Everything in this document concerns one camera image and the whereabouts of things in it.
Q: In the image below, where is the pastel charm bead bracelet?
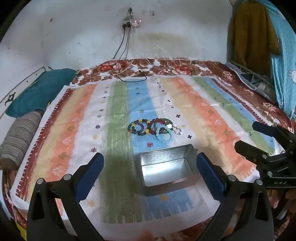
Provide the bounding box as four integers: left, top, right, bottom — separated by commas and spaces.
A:
166, 123, 183, 135

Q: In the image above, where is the green jade bangle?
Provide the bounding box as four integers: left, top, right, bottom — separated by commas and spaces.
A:
152, 118, 173, 134

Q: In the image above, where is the light blue bead bracelet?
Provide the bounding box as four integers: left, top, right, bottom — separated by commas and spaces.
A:
155, 126, 174, 142

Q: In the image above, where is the dark red bead bracelet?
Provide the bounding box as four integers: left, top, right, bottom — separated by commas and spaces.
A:
147, 117, 165, 135

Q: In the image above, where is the multicolour dark bead bracelet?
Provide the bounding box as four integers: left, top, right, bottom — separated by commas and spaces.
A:
127, 119, 151, 136

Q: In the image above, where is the brown floral bed blanket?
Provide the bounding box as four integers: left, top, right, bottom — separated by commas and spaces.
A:
1, 59, 294, 240

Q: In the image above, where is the clear plastic storage bin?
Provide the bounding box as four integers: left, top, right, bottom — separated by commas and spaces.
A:
225, 61, 277, 103

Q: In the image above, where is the blue dotted hanging cloth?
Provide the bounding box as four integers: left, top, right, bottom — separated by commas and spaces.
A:
260, 1, 295, 118

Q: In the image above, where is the grey striped rolled cloth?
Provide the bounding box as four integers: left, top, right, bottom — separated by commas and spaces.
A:
1, 110, 44, 171

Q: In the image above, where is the silver metal tin box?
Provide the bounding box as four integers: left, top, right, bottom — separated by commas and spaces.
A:
135, 144, 200, 196

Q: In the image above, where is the mustard hanging garment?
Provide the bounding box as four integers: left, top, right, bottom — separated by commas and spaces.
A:
230, 1, 281, 77

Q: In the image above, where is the striped pastel cloth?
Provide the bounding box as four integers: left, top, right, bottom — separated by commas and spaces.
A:
10, 76, 282, 240

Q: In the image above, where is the teal pillow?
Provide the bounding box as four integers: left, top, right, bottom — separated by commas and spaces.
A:
6, 68, 76, 118

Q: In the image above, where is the wall power socket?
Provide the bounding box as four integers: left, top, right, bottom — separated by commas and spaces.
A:
120, 6, 143, 28

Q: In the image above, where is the black charging cable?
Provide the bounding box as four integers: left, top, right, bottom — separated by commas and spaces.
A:
112, 27, 155, 82

